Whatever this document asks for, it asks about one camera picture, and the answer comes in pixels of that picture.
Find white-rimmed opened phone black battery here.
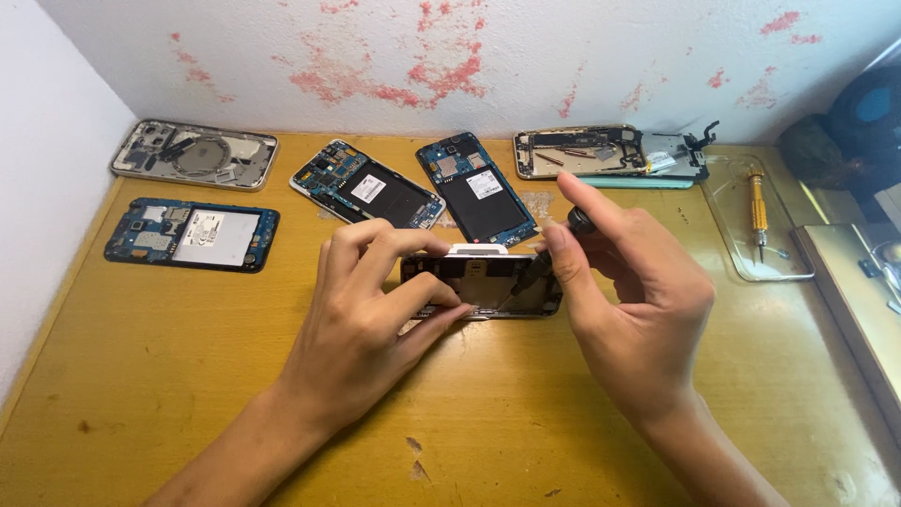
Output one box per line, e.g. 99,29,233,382
289,138,447,230

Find silver phone back frame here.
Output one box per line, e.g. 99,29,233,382
109,118,280,192

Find gold opened phone frame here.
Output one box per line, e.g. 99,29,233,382
512,124,649,180

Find person's right hand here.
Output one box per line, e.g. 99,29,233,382
538,171,718,432

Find yellow screwdriver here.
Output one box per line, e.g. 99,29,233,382
748,169,770,265

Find phone screen assembly with flex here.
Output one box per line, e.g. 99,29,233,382
637,120,720,185

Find person's left hand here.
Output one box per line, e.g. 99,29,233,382
271,218,474,438

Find wooden board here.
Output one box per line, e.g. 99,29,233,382
792,224,901,445

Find opened phone with white battery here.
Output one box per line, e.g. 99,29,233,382
104,197,281,274

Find white-edged phone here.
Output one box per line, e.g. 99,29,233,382
400,243,564,321

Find blue opened phone black battery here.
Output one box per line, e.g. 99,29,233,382
415,131,539,247

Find black screwdriver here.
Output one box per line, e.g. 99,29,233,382
510,206,599,297

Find dark cloth bundle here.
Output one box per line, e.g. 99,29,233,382
778,113,849,191

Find clear phone case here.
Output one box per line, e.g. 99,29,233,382
700,154,816,283

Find metal parts on board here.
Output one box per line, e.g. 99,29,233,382
859,241,901,314

